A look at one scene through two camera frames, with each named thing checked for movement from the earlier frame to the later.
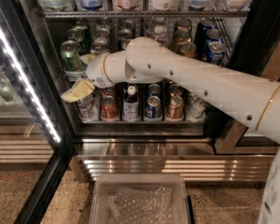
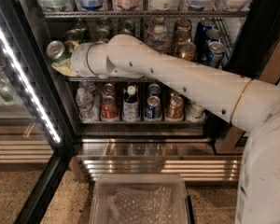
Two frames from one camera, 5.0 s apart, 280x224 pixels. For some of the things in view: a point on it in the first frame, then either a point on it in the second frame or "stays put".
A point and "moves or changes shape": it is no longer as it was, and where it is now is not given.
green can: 82,24 stays put
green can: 71,58 moves or changes shape
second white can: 102,35 stays put
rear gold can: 183,25 stays put
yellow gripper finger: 86,58 -> 74,42
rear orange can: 108,91 stays put
